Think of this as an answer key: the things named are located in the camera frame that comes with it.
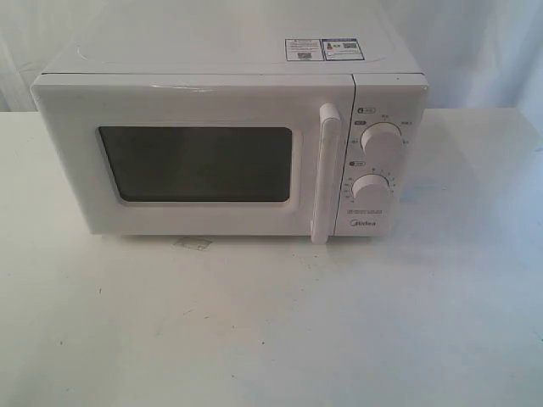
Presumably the lower white control knob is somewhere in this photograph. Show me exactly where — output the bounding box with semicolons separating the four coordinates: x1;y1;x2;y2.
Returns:
351;174;389;201

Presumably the blue white warning sticker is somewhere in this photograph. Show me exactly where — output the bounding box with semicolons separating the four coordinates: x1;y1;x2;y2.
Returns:
284;38;365;62

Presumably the upper white control knob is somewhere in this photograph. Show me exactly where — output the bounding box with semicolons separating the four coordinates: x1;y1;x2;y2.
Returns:
361;122;403;164

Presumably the white control knob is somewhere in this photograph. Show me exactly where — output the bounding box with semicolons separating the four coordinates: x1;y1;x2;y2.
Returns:
361;122;403;164
351;174;389;201

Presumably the white microwave oven body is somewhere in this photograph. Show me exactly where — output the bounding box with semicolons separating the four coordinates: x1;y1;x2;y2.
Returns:
40;40;428;237

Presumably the white microwave door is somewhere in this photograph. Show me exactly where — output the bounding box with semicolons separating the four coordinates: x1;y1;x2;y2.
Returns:
31;74;355;243

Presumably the clear tape patch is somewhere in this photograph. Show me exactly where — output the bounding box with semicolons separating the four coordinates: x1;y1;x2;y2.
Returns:
174;237;212;251

